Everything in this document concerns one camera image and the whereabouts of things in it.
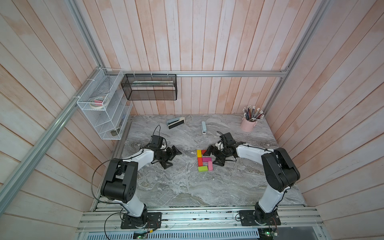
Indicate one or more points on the lime green block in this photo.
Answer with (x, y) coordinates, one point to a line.
(203, 169)

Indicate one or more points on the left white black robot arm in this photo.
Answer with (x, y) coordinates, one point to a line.
(120, 182)

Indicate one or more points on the white wire shelf rack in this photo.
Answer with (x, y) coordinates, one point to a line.
(110, 122)

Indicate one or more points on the light pink block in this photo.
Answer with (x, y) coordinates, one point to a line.
(210, 166)

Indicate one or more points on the bundle of pencils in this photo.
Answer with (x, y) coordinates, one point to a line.
(253, 114)

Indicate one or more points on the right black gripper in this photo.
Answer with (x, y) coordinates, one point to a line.
(219, 161)

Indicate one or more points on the black mesh basket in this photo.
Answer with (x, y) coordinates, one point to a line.
(150, 87)

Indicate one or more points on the black stapler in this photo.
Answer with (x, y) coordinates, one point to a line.
(172, 123)

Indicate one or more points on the pink pencil cup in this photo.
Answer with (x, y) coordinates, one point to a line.
(247, 126)

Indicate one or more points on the magenta block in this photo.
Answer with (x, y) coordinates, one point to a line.
(206, 159)

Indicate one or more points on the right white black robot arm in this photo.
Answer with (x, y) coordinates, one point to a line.
(280, 171)

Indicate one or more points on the tape roll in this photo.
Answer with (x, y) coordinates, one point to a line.
(99, 102)

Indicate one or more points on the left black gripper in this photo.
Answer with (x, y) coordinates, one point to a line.
(176, 152)

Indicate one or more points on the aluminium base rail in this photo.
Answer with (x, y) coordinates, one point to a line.
(199, 218)

